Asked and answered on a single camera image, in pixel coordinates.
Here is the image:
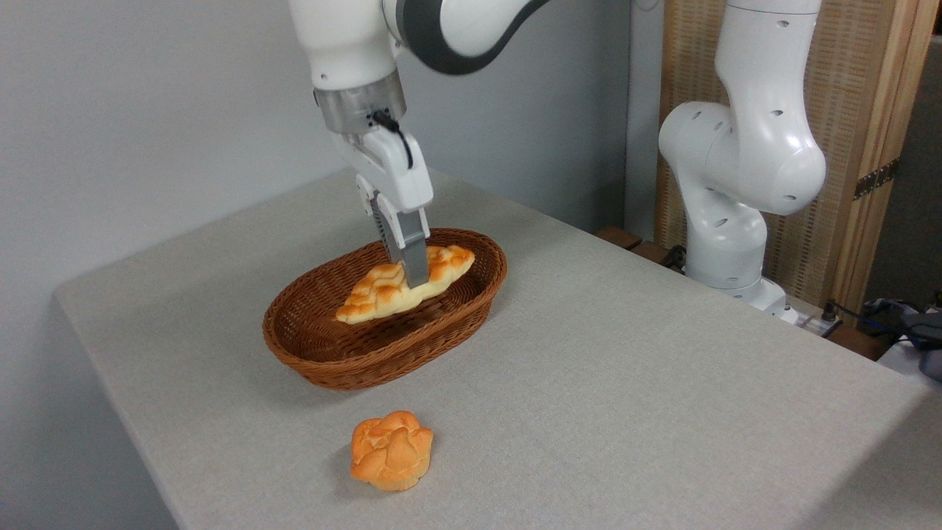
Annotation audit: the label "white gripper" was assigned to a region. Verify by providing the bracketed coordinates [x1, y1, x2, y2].
[330, 124, 435, 289]

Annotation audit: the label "long braided bread loaf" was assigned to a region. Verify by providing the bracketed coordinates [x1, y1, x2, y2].
[336, 245, 477, 325]

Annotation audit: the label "round knotted bread roll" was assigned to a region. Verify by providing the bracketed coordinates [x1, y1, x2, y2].
[350, 411, 434, 492]

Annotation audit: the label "brown oval wicker basket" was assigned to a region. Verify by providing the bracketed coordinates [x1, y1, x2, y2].
[263, 227, 509, 391]

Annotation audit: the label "brown wooden mounting blocks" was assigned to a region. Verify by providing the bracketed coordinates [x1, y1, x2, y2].
[595, 226, 687, 274]

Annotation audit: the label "dark metal screen hinge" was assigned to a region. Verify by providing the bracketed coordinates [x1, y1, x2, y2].
[854, 158, 900, 201]

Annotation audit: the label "dark blue grey bag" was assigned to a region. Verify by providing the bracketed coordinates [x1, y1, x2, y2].
[861, 297, 942, 382]

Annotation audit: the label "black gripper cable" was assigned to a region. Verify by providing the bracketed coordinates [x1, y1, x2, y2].
[371, 110, 415, 171]

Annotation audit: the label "black cable by robot base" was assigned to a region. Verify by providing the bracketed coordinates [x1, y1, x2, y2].
[818, 298, 942, 347]

